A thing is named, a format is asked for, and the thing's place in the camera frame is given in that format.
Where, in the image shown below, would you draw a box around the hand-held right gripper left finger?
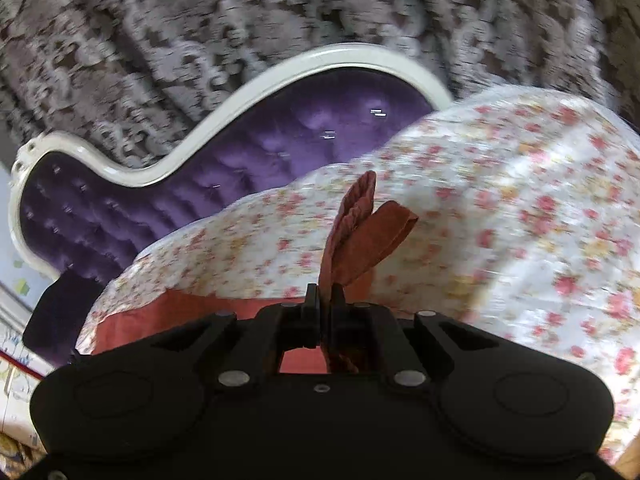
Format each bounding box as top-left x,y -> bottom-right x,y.
144,284 -> 322,389

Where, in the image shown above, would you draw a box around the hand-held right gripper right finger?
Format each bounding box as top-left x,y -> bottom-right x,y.
330,283 -> 507,392

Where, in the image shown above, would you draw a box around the reddish-brown pants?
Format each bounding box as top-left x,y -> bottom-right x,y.
92,170 -> 420,376

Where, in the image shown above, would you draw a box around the purple tufted headboard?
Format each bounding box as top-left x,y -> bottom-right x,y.
9,42 -> 455,285

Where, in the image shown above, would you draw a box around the floral bedsheet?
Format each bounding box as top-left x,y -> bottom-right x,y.
75,85 -> 640,471

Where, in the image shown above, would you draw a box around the dark cloth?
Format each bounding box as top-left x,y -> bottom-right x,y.
22,264 -> 108,368

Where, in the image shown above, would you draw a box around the colourful printed cloth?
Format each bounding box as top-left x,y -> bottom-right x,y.
0,280 -> 56,471

